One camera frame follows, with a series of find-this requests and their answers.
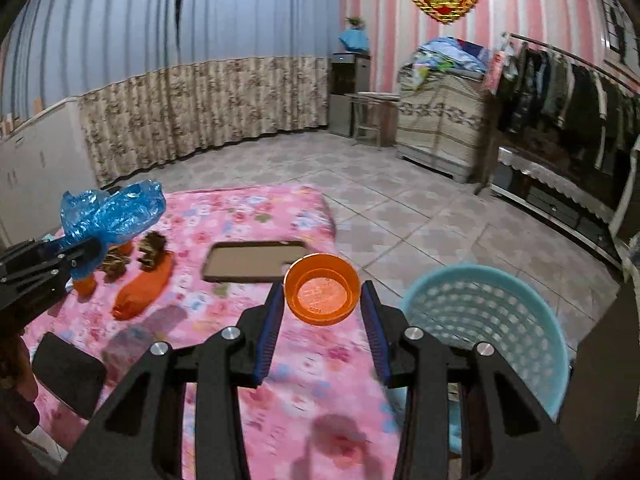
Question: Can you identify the white cabinet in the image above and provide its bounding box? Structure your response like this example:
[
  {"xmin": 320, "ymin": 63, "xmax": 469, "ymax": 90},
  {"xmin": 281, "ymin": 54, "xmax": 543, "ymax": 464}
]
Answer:
[{"xmin": 1, "ymin": 98, "xmax": 99, "ymax": 246}]

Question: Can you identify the brown phone case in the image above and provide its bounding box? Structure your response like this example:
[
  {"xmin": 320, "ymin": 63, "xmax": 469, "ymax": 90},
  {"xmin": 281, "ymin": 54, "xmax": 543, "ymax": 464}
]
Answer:
[{"xmin": 201, "ymin": 240, "xmax": 311, "ymax": 283}]

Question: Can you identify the small orange fruit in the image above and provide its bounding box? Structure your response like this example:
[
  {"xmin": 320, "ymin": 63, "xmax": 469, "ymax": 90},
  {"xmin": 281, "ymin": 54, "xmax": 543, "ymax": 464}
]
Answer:
[{"xmin": 73, "ymin": 274, "xmax": 98, "ymax": 298}]

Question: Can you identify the blue covered plant pot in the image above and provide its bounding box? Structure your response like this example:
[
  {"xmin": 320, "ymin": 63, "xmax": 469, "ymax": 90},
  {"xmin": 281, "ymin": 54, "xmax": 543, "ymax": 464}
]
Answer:
[{"xmin": 338, "ymin": 16, "xmax": 370, "ymax": 53}]

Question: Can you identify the blue floral curtain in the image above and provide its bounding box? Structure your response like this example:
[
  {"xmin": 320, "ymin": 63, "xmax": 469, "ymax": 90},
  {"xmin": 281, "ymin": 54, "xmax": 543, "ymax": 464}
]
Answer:
[{"xmin": 1, "ymin": 0, "xmax": 340, "ymax": 184}]

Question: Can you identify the cloth covered chest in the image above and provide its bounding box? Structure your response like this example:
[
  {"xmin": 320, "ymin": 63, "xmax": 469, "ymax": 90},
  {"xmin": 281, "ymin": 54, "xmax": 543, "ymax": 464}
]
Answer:
[{"xmin": 395, "ymin": 67, "xmax": 489, "ymax": 183}]

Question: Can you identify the blue plastic bag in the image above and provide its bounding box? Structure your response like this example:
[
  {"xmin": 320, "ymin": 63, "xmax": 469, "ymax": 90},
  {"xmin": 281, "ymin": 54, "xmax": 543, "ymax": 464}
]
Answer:
[{"xmin": 60, "ymin": 180, "xmax": 166, "ymax": 280}]

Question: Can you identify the water dispenser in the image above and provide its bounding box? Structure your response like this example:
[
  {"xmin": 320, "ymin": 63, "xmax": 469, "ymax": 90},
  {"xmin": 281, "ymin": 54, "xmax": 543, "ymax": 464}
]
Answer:
[{"xmin": 329, "ymin": 52, "xmax": 371, "ymax": 138}]

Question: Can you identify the small wooden stool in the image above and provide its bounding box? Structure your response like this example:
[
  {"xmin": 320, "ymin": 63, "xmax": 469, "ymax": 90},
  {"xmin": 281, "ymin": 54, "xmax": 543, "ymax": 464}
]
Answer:
[{"xmin": 348, "ymin": 92, "xmax": 400, "ymax": 150}]

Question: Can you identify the teal plastic basket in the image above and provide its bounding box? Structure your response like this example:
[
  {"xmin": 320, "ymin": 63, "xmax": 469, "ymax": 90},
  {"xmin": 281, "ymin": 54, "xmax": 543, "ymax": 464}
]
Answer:
[{"xmin": 384, "ymin": 263, "xmax": 572, "ymax": 456}]

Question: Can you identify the framed wall picture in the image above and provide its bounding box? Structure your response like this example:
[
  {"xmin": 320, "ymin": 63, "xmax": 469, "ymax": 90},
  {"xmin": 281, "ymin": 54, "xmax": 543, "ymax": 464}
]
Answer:
[{"xmin": 600, "ymin": 0, "xmax": 639, "ymax": 77}]

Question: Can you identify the low tv stand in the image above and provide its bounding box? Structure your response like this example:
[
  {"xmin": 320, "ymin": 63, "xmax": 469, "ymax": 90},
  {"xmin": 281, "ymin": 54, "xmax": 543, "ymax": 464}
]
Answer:
[{"xmin": 488, "ymin": 146, "xmax": 622, "ymax": 269}]

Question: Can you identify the orange plastic bag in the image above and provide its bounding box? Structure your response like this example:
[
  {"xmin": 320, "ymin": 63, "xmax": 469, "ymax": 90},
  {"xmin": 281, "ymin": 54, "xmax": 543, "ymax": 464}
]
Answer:
[{"xmin": 112, "ymin": 252, "xmax": 174, "ymax": 321}]

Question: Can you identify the orange plastic bowl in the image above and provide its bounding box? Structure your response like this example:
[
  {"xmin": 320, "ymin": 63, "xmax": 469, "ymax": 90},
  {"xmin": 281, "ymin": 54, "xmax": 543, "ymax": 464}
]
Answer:
[{"xmin": 283, "ymin": 254, "xmax": 361, "ymax": 326}]

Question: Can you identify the pink floral tablecloth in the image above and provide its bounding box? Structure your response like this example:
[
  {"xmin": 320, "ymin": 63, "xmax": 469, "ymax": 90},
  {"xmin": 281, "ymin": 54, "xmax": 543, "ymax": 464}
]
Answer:
[{"xmin": 25, "ymin": 183, "xmax": 399, "ymax": 479}]

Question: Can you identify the brown wrapper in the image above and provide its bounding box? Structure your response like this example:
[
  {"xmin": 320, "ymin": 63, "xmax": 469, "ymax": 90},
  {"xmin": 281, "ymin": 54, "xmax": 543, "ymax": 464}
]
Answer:
[{"xmin": 138, "ymin": 231, "xmax": 167, "ymax": 271}]

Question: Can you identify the pile of bedding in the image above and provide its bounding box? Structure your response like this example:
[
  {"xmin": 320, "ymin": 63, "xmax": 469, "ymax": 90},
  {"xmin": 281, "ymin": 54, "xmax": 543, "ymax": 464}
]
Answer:
[{"xmin": 412, "ymin": 37, "xmax": 490, "ymax": 74}]

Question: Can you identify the clothes rack with garments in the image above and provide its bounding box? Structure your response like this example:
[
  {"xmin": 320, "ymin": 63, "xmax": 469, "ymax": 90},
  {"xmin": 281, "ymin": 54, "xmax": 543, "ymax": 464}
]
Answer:
[{"xmin": 486, "ymin": 32, "xmax": 639, "ymax": 183}]

